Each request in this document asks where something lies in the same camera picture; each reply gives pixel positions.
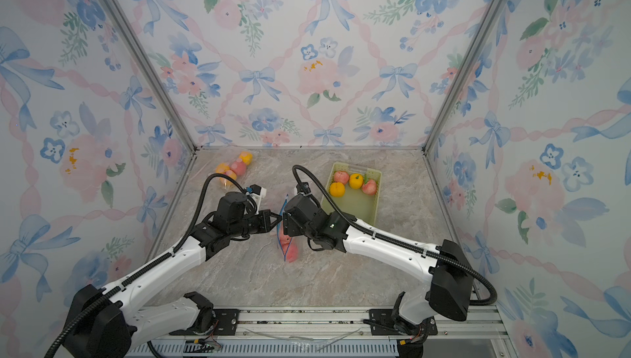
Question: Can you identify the blue zipper clear bag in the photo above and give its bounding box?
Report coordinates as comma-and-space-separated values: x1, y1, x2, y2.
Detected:
276, 221, 298, 262

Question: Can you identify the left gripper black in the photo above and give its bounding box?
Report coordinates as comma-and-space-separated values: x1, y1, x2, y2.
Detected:
232, 208, 282, 239

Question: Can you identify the black cable hose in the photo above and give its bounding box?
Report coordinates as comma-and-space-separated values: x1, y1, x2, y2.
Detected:
292, 164, 498, 307
43, 173, 250, 358

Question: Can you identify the yellow peach with leaf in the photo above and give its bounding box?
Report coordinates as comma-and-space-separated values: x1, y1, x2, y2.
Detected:
348, 173, 364, 190

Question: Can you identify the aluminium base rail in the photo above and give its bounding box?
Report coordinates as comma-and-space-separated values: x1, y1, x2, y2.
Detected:
127, 306, 517, 357

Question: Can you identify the right black cable hose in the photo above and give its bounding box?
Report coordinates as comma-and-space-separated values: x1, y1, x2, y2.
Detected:
292, 164, 498, 307

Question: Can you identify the green plastic basket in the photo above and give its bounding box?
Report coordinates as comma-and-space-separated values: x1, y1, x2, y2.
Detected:
324, 162, 383, 225

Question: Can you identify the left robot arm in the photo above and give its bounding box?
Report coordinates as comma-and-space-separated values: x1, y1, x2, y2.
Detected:
46, 192, 282, 357

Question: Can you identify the left black cable hose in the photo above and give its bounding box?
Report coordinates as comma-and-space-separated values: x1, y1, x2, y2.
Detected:
43, 173, 250, 358

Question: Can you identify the pink peach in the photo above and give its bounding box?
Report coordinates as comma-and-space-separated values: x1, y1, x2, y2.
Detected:
333, 171, 350, 185
230, 159, 247, 177
282, 242, 298, 263

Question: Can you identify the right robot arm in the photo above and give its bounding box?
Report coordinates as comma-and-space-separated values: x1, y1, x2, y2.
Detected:
283, 195, 473, 335

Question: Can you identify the pink zipper clear bag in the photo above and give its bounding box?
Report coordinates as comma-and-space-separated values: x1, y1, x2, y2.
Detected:
187, 147, 256, 188

